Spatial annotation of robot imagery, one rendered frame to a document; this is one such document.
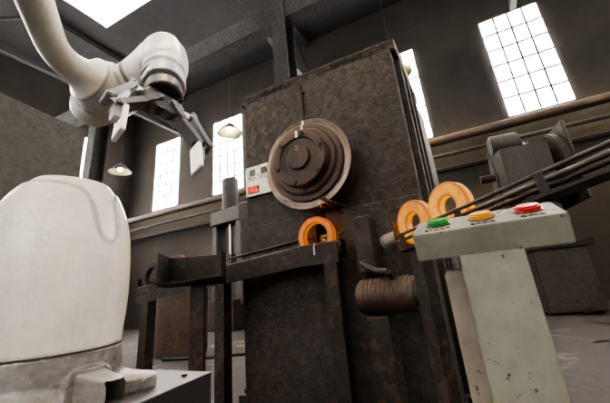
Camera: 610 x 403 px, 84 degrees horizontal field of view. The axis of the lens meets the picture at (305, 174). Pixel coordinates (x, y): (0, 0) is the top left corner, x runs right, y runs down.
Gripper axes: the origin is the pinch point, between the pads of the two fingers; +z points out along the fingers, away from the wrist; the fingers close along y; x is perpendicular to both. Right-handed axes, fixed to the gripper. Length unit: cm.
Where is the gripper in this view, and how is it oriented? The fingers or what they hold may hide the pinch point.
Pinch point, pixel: (161, 150)
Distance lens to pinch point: 60.3
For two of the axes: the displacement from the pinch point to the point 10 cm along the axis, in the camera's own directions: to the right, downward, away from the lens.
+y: -6.7, -3.8, -6.4
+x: 6.9, -6.3, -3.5
